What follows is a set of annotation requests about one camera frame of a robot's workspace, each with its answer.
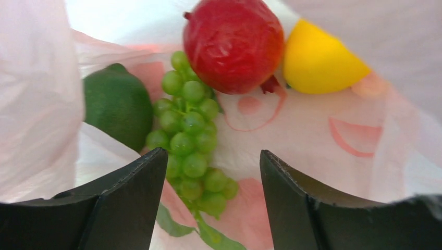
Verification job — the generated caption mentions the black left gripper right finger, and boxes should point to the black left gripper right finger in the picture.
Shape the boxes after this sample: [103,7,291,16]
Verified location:
[260,150,441,250]

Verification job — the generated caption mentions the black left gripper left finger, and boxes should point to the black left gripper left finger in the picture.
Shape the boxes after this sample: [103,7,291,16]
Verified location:
[1,148,168,250]

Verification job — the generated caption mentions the green fake vegetable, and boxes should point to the green fake vegetable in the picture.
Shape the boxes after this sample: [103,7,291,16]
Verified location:
[146,51,243,249]

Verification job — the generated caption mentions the pink printed plastic bag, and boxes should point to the pink printed plastic bag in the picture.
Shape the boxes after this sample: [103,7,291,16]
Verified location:
[1,1,441,249]

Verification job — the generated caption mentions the orange fake fruit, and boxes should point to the orange fake fruit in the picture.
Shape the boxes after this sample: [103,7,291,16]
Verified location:
[283,19,371,94]

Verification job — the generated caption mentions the red fake fruit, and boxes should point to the red fake fruit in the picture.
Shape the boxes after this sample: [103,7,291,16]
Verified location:
[183,0,285,94]

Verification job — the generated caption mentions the dark green fake lime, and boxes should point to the dark green fake lime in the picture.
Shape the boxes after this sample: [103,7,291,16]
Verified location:
[83,63,153,152]

